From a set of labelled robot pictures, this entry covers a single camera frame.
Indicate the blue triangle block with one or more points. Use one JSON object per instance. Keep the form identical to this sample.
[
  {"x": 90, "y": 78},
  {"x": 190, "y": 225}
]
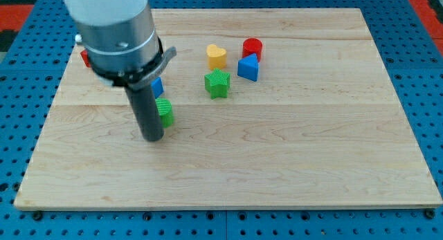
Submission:
[{"x": 248, "y": 67}]

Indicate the red cylinder block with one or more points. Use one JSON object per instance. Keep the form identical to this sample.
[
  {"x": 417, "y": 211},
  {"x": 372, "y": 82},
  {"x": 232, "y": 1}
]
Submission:
[{"x": 252, "y": 46}]

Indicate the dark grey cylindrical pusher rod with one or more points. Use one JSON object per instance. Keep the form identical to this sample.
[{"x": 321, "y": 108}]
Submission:
[{"x": 143, "y": 104}]

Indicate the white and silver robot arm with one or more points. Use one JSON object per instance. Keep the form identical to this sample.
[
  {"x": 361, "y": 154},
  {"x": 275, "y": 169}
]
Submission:
[{"x": 124, "y": 50}]

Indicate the green cylinder block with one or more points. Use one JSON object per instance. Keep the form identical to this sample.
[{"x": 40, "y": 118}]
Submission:
[{"x": 164, "y": 107}]

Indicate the yellow heart block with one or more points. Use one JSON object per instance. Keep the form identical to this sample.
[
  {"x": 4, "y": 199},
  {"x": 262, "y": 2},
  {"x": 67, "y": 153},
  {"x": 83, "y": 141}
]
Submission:
[{"x": 216, "y": 56}]

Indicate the light wooden board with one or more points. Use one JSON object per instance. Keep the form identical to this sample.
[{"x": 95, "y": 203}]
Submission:
[{"x": 322, "y": 128}]

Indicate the blue cube block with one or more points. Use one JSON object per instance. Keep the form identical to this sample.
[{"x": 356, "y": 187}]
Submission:
[{"x": 157, "y": 87}]

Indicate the red star block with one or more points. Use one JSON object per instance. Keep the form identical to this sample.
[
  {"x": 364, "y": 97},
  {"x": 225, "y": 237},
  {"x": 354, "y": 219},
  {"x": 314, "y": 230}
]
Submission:
[{"x": 85, "y": 58}]

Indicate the green star block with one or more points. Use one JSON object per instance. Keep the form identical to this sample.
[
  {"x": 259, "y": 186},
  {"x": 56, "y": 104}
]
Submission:
[{"x": 217, "y": 83}]

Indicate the black clamp with grey lever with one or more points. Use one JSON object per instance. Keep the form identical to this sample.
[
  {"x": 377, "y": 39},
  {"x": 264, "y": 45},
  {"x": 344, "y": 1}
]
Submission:
[{"x": 139, "y": 77}]

